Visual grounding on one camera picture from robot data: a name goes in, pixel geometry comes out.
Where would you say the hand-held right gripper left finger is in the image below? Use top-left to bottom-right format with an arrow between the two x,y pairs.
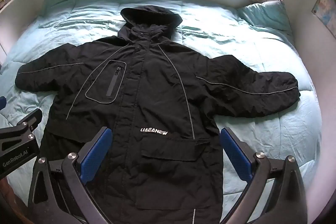
28,126 -> 113,224

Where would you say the wall poster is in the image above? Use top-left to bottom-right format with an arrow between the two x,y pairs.
311,0 -> 336,38

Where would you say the light blue quilted blanket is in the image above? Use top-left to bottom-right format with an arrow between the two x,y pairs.
0,0 -> 323,203

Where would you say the light blue pillow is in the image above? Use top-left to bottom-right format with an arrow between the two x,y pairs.
238,0 -> 294,41

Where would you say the black hooded jacket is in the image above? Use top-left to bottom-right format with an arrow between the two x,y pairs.
15,5 -> 301,224

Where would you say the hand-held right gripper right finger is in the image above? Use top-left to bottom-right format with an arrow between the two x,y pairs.
220,127 -> 308,224

